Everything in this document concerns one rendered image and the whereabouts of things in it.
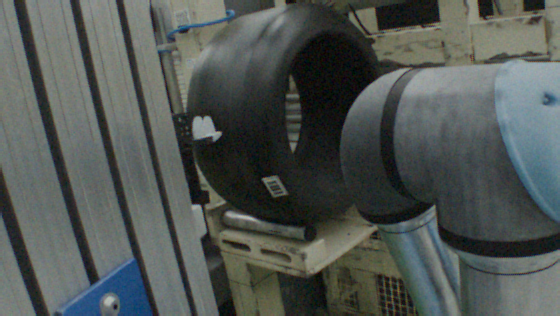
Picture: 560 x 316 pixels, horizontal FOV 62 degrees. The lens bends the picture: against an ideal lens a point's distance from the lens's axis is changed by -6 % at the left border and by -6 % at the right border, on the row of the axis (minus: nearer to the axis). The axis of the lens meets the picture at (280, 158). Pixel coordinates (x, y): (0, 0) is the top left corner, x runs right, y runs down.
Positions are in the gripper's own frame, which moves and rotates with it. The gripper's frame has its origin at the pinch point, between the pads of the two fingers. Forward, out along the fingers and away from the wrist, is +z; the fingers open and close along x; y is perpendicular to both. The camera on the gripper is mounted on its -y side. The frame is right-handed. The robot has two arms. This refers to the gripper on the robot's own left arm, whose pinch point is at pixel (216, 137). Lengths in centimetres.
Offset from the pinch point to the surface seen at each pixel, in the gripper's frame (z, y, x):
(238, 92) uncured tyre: 2.7, 10.0, -6.5
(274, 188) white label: 6.8, -13.3, -10.5
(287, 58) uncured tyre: 13.8, 16.5, -12.5
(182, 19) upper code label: 20, 33, 35
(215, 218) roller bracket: 15.5, -28.1, 25.4
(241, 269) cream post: 28, -50, 31
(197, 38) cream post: 20.2, 26.3, 29.1
